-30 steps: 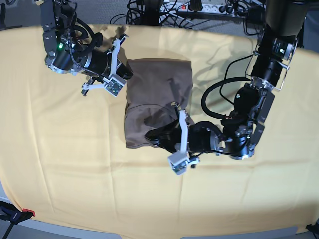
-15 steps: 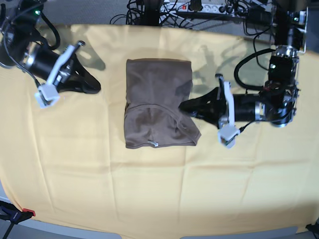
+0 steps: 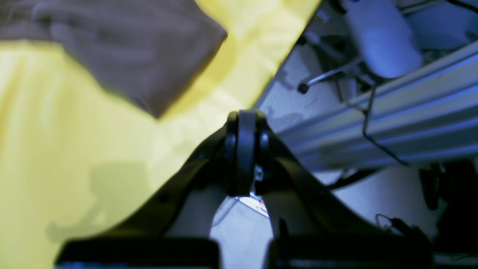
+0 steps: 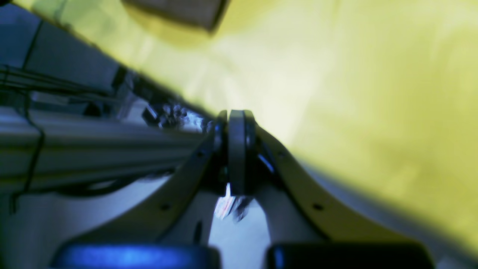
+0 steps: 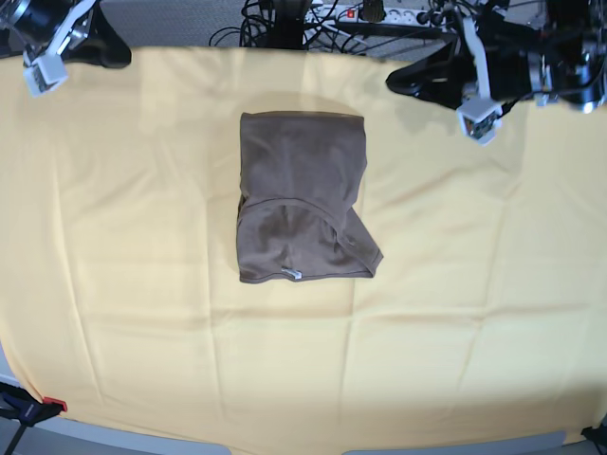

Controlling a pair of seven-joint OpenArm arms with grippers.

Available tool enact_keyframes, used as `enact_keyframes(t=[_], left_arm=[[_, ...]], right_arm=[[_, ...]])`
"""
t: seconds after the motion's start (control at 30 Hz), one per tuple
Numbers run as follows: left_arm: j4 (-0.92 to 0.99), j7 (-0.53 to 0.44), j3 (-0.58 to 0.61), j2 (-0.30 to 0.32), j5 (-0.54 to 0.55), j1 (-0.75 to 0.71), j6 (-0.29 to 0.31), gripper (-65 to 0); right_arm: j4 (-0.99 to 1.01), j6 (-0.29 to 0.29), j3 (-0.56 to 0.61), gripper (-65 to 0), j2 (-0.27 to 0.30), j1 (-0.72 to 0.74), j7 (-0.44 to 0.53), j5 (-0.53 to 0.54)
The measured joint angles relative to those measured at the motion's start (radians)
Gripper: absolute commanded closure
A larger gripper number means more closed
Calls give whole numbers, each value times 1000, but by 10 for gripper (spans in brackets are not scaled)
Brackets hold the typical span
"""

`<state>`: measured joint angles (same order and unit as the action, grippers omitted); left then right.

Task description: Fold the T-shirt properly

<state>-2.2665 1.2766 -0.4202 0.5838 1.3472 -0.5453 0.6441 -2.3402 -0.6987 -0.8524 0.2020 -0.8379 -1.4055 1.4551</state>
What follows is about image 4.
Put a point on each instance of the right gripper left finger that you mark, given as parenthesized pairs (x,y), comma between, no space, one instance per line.
(170,229)

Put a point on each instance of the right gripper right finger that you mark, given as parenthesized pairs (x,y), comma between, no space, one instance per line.
(308,227)

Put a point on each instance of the brown T-shirt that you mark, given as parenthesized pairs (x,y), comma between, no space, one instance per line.
(203,14)

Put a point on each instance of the yellow table cloth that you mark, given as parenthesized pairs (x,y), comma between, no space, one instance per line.
(379,94)

